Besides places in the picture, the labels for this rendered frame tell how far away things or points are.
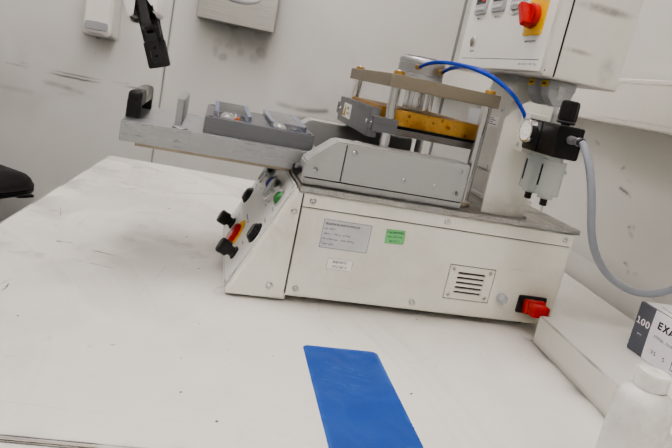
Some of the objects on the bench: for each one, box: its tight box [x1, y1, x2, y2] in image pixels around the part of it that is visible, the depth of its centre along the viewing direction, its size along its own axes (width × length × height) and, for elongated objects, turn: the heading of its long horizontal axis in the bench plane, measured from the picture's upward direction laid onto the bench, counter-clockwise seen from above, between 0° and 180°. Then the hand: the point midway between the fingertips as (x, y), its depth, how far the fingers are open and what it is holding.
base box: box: [225, 175, 575, 324], centre depth 102 cm, size 54×38×17 cm
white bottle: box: [595, 365, 672, 448], centre depth 52 cm, size 5×5×14 cm
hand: (157, 54), depth 89 cm, fingers closed
